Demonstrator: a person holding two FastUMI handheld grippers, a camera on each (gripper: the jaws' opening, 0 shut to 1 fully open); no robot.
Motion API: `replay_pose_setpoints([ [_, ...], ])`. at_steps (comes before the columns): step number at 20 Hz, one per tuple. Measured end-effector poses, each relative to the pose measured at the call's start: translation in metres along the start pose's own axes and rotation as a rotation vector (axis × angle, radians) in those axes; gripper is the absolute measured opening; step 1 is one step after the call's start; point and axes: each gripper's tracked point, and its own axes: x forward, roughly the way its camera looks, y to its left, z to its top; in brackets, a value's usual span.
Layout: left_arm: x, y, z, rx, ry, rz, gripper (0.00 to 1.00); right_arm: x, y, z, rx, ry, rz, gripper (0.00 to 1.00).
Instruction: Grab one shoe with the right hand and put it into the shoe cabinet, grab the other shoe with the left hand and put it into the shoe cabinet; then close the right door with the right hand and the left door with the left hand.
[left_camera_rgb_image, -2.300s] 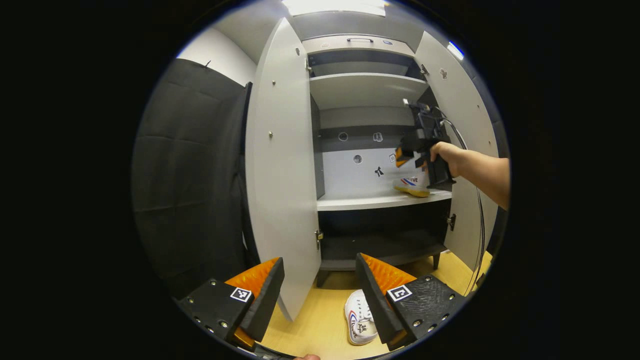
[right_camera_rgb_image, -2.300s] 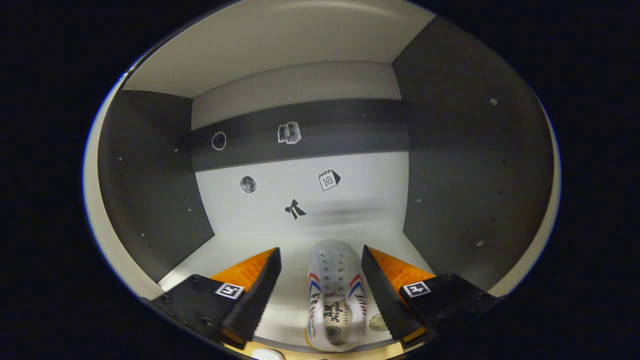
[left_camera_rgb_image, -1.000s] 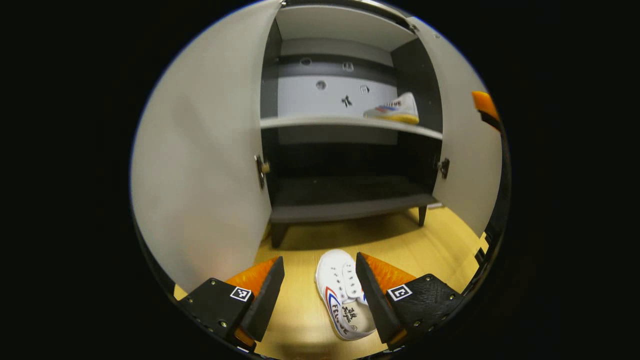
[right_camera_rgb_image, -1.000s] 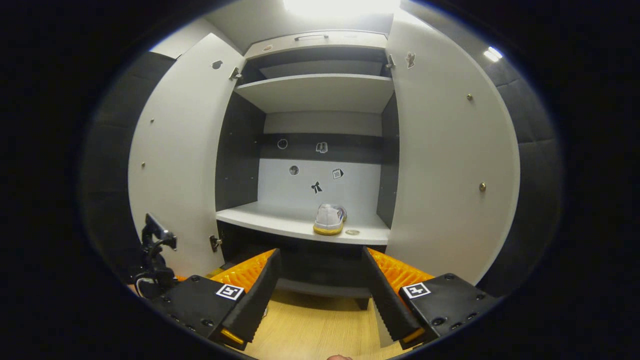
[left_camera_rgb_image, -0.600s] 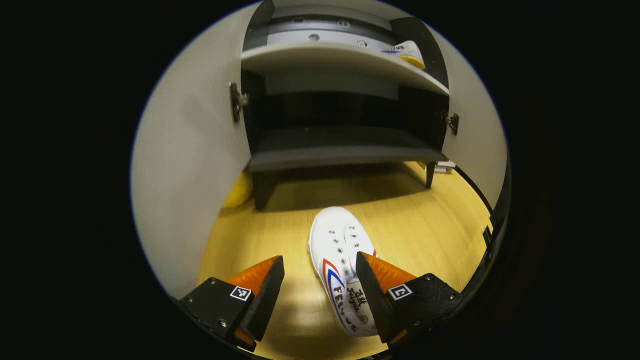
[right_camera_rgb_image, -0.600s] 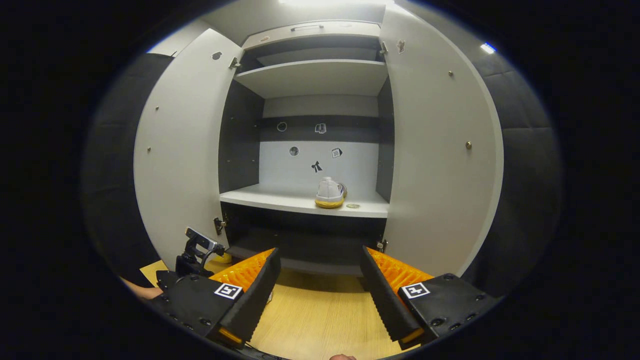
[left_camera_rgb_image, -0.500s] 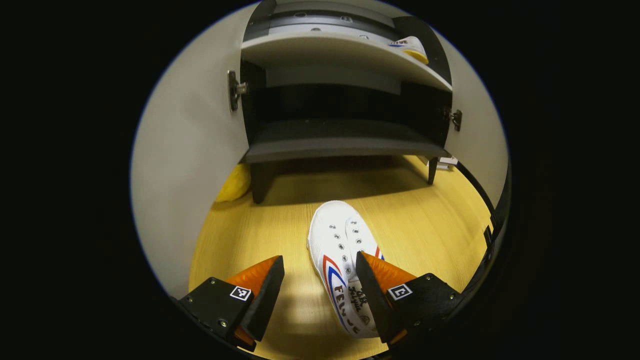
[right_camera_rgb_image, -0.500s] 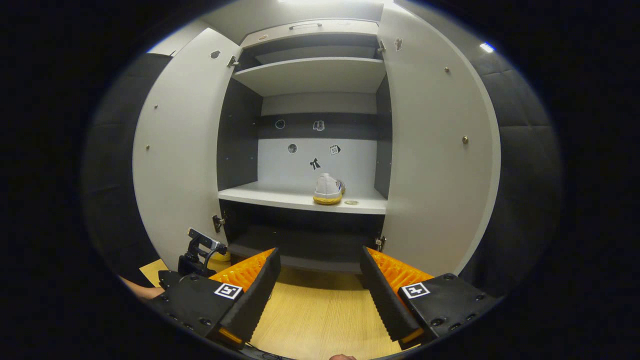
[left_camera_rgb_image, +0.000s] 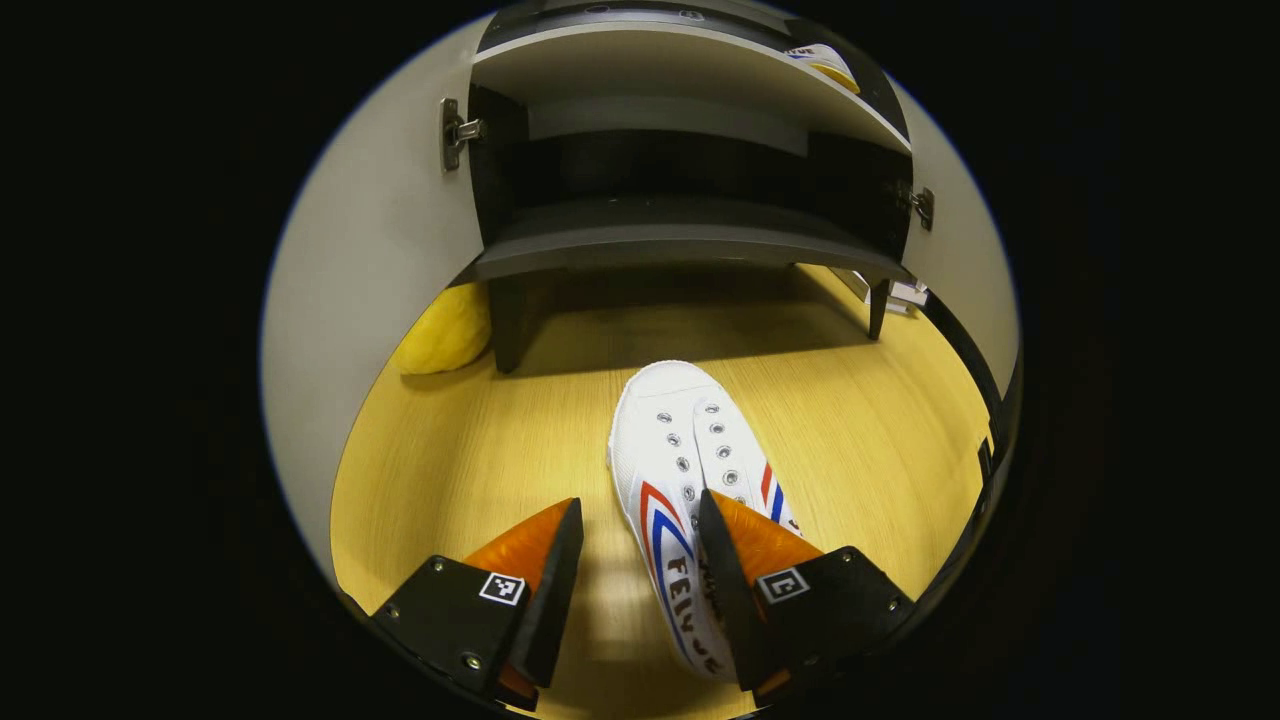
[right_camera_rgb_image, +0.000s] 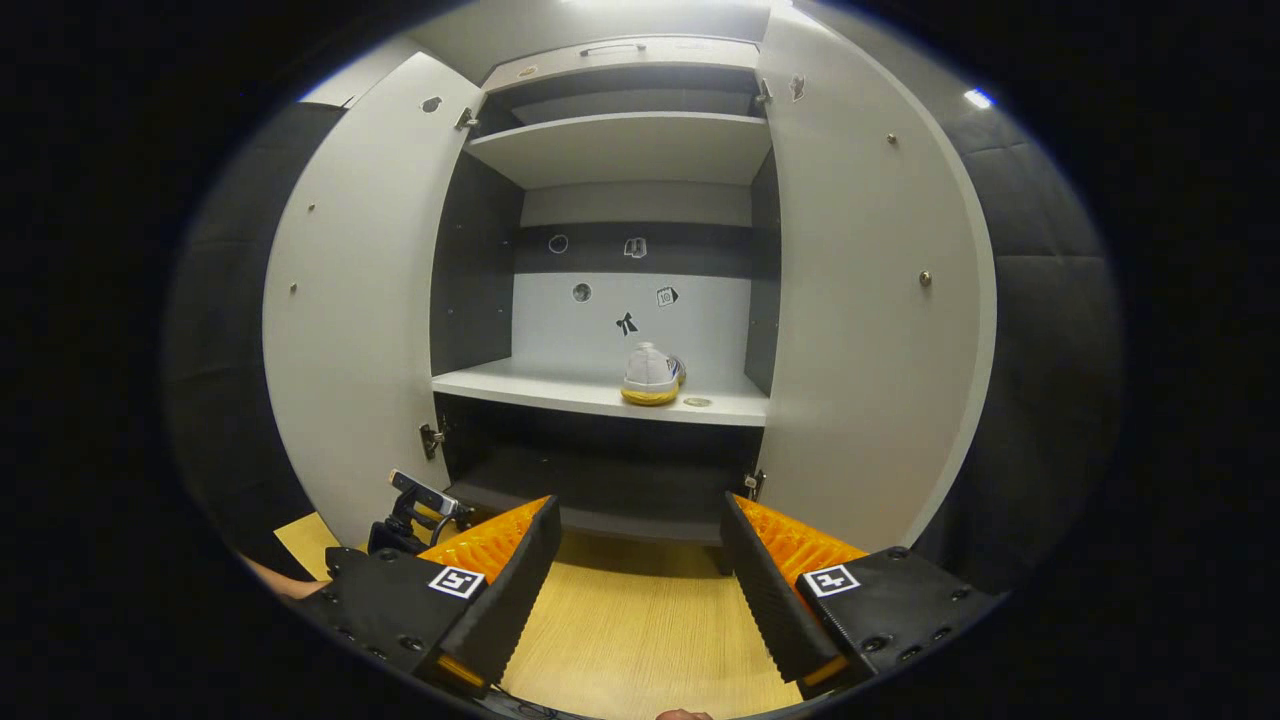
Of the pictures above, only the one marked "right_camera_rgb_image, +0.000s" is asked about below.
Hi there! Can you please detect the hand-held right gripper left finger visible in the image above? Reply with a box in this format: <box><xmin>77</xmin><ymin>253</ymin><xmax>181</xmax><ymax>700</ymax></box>
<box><xmin>295</xmin><ymin>495</ymin><xmax>563</xmax><ymax>701</ymax></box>

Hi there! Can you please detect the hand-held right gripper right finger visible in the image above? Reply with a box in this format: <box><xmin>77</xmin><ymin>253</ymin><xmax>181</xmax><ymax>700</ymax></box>
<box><xmin>720</xmin><ymin>493</ymin><xmax>1001</xmax><ymax>701</ymax></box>

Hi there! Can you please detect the grey cabinet door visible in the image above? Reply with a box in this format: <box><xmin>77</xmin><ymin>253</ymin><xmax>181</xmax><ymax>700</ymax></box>
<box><xmin>262</xmin><ymin>52</ymin><xmax>486</xmax><ymax>549</ymax></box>
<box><xmin>752</xmin><ymin>5</ymin><xmax>998</xmax><ymax>553</ymax></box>

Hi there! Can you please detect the white shoe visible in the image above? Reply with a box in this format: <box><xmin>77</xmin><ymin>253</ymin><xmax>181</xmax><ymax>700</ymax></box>
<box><xmin>620</xmin><ymin>342</ymin><xmax>688</xmax><ymax>406</ymax></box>

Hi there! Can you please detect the grey shoe cabinet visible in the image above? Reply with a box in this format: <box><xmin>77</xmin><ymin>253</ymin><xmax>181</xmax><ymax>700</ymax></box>
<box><xmin>430</xmin><ymin>35</ymin><xmax>781</xmax><ymax>576</ymax></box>

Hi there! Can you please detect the grey cabinet shelf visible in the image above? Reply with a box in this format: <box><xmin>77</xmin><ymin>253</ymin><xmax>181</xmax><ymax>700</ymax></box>
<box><xmin>463</xmin><ymin>112</ymin><xmax>773</xmax><ymax>189</ymax></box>
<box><xmin>432</xmin><ymin>357</ymin><xmax>769</xmax><ymax>428</ymax></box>

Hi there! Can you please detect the black quilted cloth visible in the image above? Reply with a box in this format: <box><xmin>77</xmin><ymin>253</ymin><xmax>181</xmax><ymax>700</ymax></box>
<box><xmin>165</xmin><ymin>100</ymin><xmax>346</xmax><ymax>561</ymax></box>
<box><xmin>915</xmin><ymin>95</ymin><xmax>1126</xmax><ymax>596</ymax></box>

